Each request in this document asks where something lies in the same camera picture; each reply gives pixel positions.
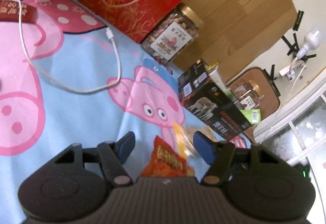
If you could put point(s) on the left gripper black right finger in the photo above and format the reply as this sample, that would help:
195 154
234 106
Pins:
218 155

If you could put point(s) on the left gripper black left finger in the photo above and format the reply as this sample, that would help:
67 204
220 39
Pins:
112 156

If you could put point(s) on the oat snack packet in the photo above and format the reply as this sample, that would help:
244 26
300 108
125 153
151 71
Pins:
184 138

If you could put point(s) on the green snack packet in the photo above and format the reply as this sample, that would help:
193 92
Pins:
253 116

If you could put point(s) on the orange snack packet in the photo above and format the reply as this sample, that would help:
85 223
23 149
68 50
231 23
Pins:
165 162

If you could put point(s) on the black cardboard snack box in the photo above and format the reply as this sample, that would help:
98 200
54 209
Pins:
199 94

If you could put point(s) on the nut jar on brown mat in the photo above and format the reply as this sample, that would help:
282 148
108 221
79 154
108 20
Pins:
248 92

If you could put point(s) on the brown seat cushion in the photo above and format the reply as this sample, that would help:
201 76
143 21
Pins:
270 102

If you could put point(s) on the cartoon pig blanket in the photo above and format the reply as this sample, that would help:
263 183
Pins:
47 70

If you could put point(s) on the nut jar beside red bag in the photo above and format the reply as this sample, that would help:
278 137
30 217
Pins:
173 34

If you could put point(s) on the wood pattern board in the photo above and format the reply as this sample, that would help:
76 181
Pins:
236 32

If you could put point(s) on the small red box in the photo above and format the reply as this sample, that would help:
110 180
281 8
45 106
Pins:
9 12

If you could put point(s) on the white window frame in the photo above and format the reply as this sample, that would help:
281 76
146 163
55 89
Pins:
286 114

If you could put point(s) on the white wall plug adapter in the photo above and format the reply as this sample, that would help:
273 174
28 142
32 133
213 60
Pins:
290 71

